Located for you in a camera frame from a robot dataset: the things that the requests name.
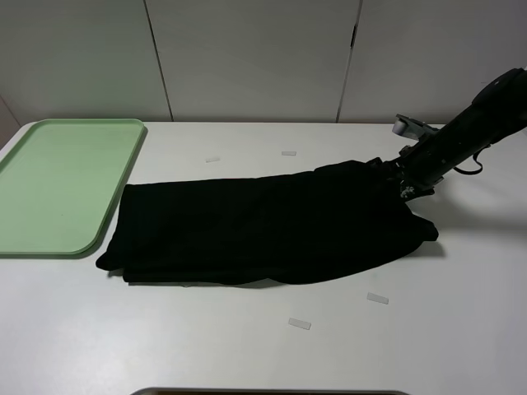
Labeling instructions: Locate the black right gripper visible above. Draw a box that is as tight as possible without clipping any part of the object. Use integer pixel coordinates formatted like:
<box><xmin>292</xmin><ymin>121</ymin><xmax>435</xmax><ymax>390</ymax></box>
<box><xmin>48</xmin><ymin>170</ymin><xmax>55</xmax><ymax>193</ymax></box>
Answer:
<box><xmin>370</xmin><ymin>157</ymin><xmax>443</xmax><ymax>202</ymax></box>

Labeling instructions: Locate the black short sleeve shirt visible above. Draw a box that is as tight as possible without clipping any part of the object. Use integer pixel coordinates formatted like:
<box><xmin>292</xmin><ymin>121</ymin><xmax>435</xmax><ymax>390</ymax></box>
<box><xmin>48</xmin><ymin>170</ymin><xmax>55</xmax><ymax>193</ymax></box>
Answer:
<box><xmin>96</xmin><ymin>160</ymin><xmax>438</xmax><ymax>286</ymax></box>

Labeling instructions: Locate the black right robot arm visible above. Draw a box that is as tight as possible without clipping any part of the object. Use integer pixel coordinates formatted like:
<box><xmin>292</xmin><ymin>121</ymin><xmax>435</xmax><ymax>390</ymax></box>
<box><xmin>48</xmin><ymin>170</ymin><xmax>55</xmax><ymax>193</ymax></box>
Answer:
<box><xmin>368</xmin><ymin>68</ymin><xmax>526</xmax><ymax>202</ymax></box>

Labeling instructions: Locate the light green plastic tray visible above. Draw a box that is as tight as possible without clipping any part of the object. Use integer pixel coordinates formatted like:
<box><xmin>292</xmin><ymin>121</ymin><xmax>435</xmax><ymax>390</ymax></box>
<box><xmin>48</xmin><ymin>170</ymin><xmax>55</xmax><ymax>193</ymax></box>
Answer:
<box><xmin>1</xmin><ymin>119</ymin><xmax>146</xmax><ymax>256</ymax></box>

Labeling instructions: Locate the clear tape piece front right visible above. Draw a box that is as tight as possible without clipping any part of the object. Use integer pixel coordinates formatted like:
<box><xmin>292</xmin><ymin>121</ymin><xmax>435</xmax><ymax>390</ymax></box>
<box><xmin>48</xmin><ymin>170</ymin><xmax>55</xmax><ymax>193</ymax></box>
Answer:
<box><xmin>366</xmin><ymin>292</ymin><xmax>389</xmax><ymax>304</ymax></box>

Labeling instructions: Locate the black door hinge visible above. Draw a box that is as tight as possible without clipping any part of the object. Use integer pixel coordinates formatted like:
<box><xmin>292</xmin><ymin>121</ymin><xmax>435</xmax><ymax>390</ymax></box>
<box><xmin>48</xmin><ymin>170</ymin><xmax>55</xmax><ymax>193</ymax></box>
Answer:
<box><xmin>350</xmin><ymin>24</ymin><xmax>357</xmax><ymax>49</ymax></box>

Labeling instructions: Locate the clear tape piece front centre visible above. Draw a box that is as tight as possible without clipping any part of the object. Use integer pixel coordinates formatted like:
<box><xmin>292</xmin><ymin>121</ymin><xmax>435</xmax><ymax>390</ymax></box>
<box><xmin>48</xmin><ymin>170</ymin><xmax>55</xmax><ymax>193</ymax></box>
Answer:
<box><xmin>288</xmin><ymin>318</ymin><xmax>311</xmax><ymax>330</ymax></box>

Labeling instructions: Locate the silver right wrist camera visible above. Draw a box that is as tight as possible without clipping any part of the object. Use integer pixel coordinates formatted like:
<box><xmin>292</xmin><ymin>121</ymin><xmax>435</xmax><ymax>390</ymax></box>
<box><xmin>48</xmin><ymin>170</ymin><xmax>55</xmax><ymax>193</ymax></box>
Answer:
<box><xmin>392</xmin><ymin>114</ymin><xmax>440</xmax><ymax>141</ymax></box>

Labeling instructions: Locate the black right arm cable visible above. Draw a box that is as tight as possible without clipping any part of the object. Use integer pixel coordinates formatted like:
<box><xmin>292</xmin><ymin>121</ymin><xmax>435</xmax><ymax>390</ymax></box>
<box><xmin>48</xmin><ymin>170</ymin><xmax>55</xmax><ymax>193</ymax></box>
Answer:
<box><xmin>452</xmin><ymin>143</ymin><xmax>493</xmax><ymax>174</ymax></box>

